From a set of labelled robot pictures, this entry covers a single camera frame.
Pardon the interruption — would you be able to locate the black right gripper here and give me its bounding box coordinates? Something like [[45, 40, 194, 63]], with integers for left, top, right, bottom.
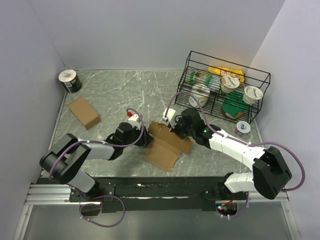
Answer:
[[168, 115, 195, 140]]

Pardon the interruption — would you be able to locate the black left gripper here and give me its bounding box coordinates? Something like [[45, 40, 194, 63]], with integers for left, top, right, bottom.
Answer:
[[122, 123, 154, 148]]

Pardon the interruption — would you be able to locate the brown cardboard box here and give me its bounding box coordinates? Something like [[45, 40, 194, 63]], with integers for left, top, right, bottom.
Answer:
[[143, 121, 193, 172], [67, 97, 101, 130]]

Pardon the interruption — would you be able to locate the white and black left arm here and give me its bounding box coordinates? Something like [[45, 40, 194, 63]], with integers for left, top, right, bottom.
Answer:
[[39, 122, 153, 201]]

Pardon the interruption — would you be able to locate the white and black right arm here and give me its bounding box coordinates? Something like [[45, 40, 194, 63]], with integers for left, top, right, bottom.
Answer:
[[162, 107, 292, 200]]

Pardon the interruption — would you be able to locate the folded brown cardboard box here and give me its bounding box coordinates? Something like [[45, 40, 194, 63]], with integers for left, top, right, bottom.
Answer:
[[67, 97, 101, 130]]

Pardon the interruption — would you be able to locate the white green cup lower shelf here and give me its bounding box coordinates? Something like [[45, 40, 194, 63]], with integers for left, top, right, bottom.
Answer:
[[189, 83, 210, 108]]

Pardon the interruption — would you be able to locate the green white packet in rack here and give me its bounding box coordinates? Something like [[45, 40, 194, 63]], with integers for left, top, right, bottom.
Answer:
[[188, 71, 221, 92]]

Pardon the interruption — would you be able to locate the green snack packet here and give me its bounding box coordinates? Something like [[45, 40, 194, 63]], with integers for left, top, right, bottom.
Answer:
[[221, 91, 250, 120]]

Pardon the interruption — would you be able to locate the purple yogurt cup on table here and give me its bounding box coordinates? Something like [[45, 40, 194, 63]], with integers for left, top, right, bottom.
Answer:
[[234, 120, 251, 136]]

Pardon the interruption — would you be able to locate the yogurt cup upper middle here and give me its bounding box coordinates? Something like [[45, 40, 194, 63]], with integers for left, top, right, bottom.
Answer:
[[221, 74, 240, 94]]

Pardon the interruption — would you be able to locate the yogurt cup upper right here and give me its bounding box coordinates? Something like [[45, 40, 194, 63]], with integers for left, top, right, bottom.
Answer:
[[242, 85, 264, 105]]

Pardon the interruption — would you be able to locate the yellow snack bag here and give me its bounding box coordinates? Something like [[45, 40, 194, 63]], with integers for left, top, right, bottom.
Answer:
[[208, 66, 245, 84]]

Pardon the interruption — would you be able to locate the dark green noodle cup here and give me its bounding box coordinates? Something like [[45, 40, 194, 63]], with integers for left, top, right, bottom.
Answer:
[[58, 69, 82, 93]]

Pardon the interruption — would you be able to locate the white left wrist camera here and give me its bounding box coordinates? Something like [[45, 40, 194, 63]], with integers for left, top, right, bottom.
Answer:
[[127, 112, 141, 130]]

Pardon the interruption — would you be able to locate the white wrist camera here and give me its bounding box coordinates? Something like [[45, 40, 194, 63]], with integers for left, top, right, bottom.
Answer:
[[162, 108, 177, 127], [127, 112, 141, 130]]

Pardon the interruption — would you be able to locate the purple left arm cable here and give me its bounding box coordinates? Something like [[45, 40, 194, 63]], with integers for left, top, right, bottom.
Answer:
[[48, 107, 145, 228]]

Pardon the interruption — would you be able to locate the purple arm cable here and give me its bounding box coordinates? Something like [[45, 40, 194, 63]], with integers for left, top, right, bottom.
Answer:
[[48, 107, 145, 228], [166, 91, 306, 221]]

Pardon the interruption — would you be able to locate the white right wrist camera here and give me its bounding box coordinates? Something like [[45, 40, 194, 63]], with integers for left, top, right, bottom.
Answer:
[[162, 108, 177, 127]]

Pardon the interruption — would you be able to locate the black wire rack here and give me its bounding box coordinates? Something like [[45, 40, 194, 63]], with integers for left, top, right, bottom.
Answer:
[[174, 50, 271, 123]]

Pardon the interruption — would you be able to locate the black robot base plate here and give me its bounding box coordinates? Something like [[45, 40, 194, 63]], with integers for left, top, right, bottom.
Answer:
[[69, 176, 248, 215]]

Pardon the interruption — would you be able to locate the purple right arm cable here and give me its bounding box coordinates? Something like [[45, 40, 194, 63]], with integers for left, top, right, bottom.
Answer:
[[166, 91, 306, 221]]

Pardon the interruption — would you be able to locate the aluminium frame rail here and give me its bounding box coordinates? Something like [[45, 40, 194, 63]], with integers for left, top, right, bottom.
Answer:
[[24, 184, 71, 205]]

